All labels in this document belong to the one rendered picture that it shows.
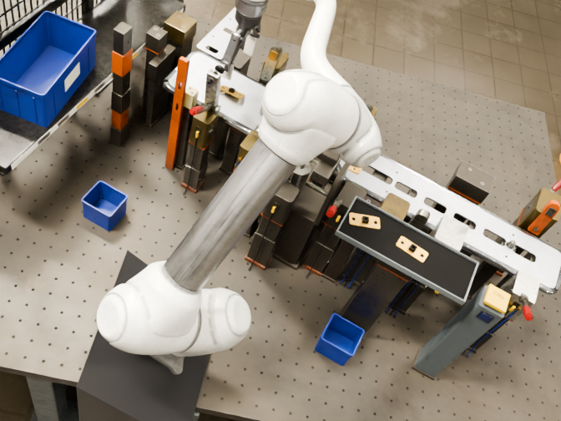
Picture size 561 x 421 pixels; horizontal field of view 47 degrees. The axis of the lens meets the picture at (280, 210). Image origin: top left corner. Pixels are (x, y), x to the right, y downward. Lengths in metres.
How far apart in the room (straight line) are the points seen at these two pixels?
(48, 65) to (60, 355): 0.85
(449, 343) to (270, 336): 0.53
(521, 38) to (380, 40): 1.09
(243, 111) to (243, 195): 0.76
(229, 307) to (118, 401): 0.35
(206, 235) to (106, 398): 0.50
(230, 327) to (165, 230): 0.63
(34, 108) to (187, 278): 0.71
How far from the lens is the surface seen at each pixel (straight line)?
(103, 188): 2.12
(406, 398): 2.05
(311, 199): 1.94
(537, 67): 4.67
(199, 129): 1.96
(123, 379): 1.68
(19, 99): 1.89
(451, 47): 4.43
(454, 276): 1.72
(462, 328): 1.84
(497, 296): 1.75
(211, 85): 1.87
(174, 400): 1.79
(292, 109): 1.23
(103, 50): 2.14
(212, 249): 1.38
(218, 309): 1.56
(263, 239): 1.96
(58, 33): 2.10
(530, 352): 2.33
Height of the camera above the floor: 2.47
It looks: 53 degrees down
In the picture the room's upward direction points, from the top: 21 degrees clockwise
